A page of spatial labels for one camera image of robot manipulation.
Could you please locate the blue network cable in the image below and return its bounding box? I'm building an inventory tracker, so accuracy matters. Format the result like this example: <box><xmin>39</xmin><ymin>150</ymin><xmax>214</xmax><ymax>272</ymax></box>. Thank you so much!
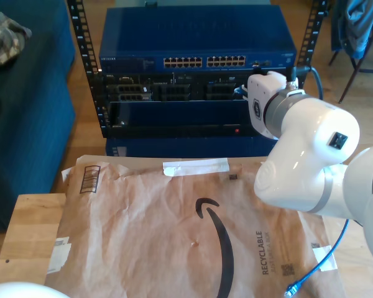
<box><xmin>234</xmin><ymin>84</ymin><xmax>351</xmax><ymax>297</ymax></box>

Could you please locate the dark metal chair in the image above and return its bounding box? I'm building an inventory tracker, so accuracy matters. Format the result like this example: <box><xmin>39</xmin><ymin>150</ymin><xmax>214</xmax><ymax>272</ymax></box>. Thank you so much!
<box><xmin>328</xmin><ymin>18</ymin><xmax>373</xmax><ymax>105</ymax></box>

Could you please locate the black rack shelf tray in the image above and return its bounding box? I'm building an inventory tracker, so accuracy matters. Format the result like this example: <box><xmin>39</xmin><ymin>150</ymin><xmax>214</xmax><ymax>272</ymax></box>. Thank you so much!
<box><xmin>107</xmin><ymin>99</ymin><xmax>259</xmax><ymax>137</ymax></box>

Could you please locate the black server rack frame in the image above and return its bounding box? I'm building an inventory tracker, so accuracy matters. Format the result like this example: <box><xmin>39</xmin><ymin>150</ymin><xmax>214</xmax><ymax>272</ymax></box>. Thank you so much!
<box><xmin>67</xmin><ymin>0</ymin><xmax>329</xmax><ymax>139</ymax></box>

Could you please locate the blue grey jacket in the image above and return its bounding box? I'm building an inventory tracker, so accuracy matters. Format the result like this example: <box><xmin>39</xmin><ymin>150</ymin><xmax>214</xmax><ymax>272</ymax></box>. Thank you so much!
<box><xmin>331</xmin><ymin>0</ymin><xmax>373</xmax><ymax>60</ymax></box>

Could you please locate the black rack server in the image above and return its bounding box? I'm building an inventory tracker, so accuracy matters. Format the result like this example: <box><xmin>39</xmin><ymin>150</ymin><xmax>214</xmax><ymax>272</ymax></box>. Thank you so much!
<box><xmin>103</xmin><ymin>73</ymin><xmax>295</xmax><ymax>102</ymax></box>

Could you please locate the blue network switch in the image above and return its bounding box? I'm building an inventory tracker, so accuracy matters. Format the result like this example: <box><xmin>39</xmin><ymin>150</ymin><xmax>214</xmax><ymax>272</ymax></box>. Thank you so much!
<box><xmin>98</xmin><ymin>6</ymin><xmax>298</xmax><ymax>73</ymax></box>

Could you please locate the brown paper mailer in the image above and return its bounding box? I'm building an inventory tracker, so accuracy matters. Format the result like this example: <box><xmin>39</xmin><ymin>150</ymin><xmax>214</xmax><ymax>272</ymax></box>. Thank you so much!
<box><xmin>45</xmin><ymin>154</ymin><xmax>346</xmax><ymax>298</ymax></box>

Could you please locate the camouflage cloth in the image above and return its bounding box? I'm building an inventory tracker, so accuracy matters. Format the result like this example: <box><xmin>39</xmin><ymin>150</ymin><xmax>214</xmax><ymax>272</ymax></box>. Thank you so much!
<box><xmin>0</xmin><ymin>7</ymin><xmax>32</xmax><ymax>68</ymax></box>

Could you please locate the blue sofa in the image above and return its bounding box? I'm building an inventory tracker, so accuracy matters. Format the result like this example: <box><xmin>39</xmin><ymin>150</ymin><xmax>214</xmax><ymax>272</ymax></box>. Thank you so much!
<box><xmin>0</xmin><ymin>0</ymin><xmax>77</xmax><ymax>232</ymax></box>

